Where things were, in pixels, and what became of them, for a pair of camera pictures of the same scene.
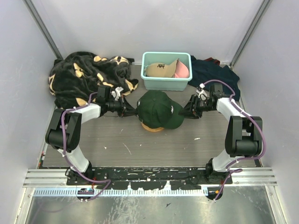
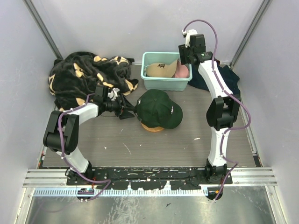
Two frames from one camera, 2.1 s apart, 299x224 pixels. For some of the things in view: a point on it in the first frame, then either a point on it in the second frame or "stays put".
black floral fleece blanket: [75, 78] stays put
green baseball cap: [157, 109] stays put
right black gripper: [190, 112] → [182, 49]
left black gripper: [125, 110] stays put
